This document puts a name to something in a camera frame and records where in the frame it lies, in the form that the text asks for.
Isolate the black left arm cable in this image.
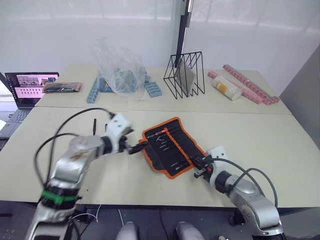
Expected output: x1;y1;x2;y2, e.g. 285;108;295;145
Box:
34;107;116;201

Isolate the black orange-trimmed tool roll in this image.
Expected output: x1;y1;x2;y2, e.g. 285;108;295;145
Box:
141;116;210;180

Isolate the open laptop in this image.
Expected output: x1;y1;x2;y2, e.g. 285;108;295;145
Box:
0;71;60;139

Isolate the long blue block strip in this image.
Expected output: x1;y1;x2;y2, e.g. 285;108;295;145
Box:
86;71;104;104

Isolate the orange black flat package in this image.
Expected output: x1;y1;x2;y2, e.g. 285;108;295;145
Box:
41;81;83;94

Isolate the clear plastic bag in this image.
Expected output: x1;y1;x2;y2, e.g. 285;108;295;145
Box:
90;36;151;101

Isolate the thin white cable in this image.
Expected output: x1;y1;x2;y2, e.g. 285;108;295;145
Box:
71;204;103;222

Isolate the black wire rack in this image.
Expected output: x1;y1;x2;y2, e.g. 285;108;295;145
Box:
163;51;206;101

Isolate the black upright post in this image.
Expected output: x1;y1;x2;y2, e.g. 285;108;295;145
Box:
174;0;194;69

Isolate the short blue block strip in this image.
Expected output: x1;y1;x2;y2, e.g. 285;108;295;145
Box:
144;80;163;98

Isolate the long pink block strip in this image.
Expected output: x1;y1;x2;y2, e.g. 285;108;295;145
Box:
207;70;271;106
222;63;281;105

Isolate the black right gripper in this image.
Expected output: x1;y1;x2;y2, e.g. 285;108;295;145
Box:
190;154;215;179

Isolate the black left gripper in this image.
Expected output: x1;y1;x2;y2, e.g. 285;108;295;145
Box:
116;134;151;156

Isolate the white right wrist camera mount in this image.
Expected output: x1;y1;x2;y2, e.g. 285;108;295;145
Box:
204;145;229;187

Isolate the grey right arm cable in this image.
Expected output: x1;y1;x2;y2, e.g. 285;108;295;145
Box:
209;158;279;208

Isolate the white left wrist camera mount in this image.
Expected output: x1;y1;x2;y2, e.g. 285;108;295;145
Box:
104;113;135;153

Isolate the white cylindrical roll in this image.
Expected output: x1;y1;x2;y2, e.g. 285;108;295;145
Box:
211;75;243;102

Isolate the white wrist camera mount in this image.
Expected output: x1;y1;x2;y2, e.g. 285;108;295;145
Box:
204;145;229;187
104;113;135;153

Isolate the grey flat plate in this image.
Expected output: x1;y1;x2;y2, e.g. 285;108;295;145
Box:
173;58;197;92

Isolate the orange-handled tool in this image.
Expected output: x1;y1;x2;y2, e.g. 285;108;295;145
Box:
147;131;169;139

